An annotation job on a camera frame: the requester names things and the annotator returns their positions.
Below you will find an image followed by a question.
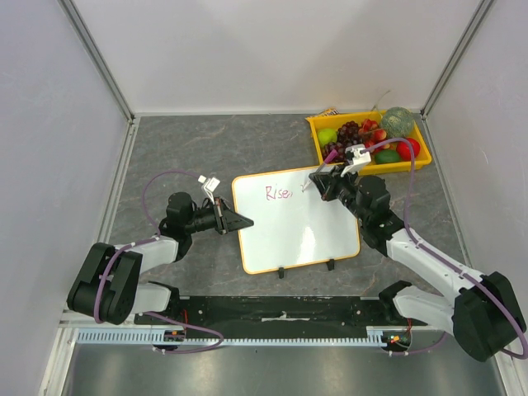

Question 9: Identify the yellow-framed whiteboard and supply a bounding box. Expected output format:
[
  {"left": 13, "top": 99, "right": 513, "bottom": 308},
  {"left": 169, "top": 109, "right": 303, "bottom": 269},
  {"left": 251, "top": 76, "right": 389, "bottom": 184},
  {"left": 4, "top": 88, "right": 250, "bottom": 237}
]
[{"left": 232, "top": 167, "right": 361, "bottom": 275}]

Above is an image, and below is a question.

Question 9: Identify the green apple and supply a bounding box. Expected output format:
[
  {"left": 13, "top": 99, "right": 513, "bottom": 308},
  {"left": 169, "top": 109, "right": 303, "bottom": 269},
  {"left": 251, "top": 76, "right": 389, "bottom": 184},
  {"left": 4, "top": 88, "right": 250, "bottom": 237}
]
[{"left": 317, "top": 128, "right": 337, "bottom": 147}]

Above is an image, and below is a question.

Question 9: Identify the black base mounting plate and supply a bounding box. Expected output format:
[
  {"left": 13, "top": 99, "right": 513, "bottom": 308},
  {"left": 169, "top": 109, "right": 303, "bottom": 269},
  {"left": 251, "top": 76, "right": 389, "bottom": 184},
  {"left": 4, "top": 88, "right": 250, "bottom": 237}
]
[{"left": 161, "top": 296, "right": 408, "bottom": 339}]

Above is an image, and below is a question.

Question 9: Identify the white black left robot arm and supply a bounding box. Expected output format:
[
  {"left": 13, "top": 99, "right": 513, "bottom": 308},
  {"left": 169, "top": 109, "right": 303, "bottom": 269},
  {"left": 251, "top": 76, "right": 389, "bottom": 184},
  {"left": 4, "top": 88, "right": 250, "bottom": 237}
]
[{"left": 67, "top": 192, "right": 254, "bottom": 325}]

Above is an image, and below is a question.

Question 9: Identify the yellow plastic fruit tray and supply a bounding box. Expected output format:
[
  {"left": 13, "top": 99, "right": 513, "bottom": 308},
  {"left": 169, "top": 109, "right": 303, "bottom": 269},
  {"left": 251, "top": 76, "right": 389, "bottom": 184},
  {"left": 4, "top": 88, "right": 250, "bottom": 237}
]
[{"left": 306, "top": 111, "right": 432, "bottom": 176}]

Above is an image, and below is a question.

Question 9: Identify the green mango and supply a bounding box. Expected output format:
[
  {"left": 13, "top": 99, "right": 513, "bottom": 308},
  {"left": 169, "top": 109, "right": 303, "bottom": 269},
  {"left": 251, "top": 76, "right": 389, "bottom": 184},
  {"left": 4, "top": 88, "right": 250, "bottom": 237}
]
[{"left": 375, "top": 149, "right": 402, "bottom": 164}]

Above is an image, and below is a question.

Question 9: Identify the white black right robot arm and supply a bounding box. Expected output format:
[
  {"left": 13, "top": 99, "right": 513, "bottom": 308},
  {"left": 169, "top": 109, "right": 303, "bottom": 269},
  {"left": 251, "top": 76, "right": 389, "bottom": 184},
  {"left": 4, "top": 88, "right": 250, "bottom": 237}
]
[{"left": 309, "top": 165, "right": 527, "bottom": 362}]

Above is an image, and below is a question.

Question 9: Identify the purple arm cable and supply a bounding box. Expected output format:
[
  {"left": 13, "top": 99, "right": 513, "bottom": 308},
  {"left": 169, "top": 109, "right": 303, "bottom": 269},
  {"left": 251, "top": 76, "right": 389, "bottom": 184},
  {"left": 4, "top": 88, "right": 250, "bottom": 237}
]
[
  {"left": 93, "top": 170, "right": 226, "bottom": 356},
  {"left": 362, "top": 138, "right": 528, "bottom": 359}
]

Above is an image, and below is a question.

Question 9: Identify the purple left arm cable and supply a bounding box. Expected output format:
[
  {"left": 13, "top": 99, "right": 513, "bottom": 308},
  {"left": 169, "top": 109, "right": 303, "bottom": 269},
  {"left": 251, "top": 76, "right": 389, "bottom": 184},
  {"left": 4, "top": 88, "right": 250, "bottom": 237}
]
[{"left": 93, "top": 170, "right": 226, "bottom": 356}]

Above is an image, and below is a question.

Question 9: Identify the yellow snack packet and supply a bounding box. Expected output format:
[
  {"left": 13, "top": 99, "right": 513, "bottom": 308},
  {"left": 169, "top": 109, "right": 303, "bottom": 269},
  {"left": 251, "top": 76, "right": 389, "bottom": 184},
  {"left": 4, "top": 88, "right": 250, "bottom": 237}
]
[{"left": 316, "top": 107, "right": 340, "bottom": 117}]

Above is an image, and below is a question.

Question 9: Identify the white purple marker pen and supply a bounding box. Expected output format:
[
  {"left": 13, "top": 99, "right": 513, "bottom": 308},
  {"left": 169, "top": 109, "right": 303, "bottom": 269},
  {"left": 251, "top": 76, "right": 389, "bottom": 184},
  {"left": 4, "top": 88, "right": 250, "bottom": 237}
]
[{"left": 301, "top": 149, "right": 337, "bottom": 192}]

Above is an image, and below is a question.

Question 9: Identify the dark purple grape bunch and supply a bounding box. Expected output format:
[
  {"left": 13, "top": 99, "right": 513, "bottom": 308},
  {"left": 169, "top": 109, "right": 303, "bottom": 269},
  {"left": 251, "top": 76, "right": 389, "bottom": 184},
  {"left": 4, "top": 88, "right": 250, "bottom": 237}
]
[{"left": 322, "top": 141, "right": 351, "bottom": 164}]

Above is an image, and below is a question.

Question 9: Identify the green netted melon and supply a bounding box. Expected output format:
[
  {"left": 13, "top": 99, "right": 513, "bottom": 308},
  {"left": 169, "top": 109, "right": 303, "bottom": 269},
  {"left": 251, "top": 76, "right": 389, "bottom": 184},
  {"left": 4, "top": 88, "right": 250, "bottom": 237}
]
[{"left": 380, "top": 106, "right": 414, "bottom": 138}]

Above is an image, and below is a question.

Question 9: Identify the red apple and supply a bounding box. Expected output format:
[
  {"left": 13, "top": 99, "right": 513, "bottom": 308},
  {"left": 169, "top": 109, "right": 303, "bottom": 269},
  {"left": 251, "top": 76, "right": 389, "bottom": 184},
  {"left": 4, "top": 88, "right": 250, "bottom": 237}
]
[{"left": 396, "top": 138, "right": 421, "bottom": 162}]

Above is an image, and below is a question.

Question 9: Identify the white slotted cable duct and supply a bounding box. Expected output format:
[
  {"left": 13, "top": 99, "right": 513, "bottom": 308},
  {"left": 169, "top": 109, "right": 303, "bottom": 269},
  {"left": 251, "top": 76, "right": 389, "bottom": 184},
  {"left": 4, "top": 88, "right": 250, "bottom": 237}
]
[{"left": 77, "top": 324, "right": 413, "bottom": 347}]

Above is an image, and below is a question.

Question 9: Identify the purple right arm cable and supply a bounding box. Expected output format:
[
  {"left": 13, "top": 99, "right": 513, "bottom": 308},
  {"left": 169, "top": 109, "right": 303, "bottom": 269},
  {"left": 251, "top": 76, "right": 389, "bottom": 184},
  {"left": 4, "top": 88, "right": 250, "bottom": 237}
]
[{"left": 362, "top": 138, "right": 528, "bottom": 359}]

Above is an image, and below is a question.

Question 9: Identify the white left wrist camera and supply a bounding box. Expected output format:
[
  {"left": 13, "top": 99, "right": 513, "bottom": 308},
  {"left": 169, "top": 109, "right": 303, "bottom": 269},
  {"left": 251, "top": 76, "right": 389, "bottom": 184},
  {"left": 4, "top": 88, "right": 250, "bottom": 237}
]
[{"left": 198, "top": 175, "right": 220, "bottom": 203}]

